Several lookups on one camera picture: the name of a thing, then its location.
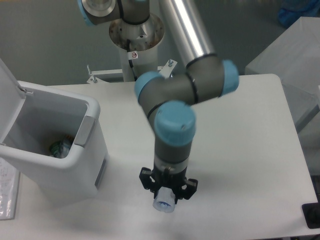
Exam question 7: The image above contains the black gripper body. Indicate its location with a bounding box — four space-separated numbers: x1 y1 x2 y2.
151 166 187 194

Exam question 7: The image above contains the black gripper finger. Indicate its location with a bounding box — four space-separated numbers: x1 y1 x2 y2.
139 167 160 198
173 178 198 204

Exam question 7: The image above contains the clear plastic water bottle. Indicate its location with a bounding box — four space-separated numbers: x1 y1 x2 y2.
152 186 176 213

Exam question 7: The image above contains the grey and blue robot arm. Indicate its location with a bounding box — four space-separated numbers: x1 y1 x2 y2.
78 0 239 213

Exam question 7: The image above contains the trash inside the can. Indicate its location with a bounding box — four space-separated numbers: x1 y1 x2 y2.
49 135 75 159

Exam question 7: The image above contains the white trash can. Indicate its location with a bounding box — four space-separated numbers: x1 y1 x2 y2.
0 63 108 197

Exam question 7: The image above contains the black device at table edge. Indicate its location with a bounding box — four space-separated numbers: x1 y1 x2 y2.
302 202 320 229

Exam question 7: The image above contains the paper sheet in plastic sleeve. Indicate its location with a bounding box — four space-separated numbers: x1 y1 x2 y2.
0 158 20 221

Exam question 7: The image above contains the white covered cabinet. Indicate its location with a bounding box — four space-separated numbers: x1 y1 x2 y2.
244 17 320 132

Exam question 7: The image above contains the blue plastic bag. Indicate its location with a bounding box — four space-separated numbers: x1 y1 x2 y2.
277 0 320 29

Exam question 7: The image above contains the white pedestal base frame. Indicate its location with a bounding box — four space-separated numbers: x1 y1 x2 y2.
86 59 178 84

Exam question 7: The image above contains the black cable on pedestal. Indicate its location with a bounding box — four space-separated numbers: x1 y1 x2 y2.
126 38 139 82

